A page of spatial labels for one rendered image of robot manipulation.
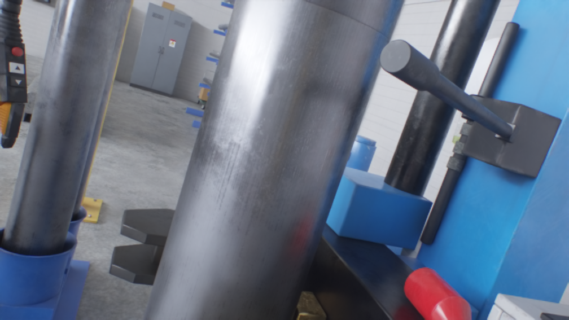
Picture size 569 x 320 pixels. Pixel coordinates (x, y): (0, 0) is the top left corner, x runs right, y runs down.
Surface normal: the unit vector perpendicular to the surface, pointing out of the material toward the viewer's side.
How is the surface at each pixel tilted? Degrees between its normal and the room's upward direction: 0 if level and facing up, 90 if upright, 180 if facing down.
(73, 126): 90
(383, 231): 90
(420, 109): 90
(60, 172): 90
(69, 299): 0
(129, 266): 0
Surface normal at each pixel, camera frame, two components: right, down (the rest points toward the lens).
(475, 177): -0.89, -0.23
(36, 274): 0.59, 0.33
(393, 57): -0.61, -0.13
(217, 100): -0.76, -0.14
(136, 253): 0.31, -0.94
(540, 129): 0.33, 0.26
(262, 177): -0.01, 0.16
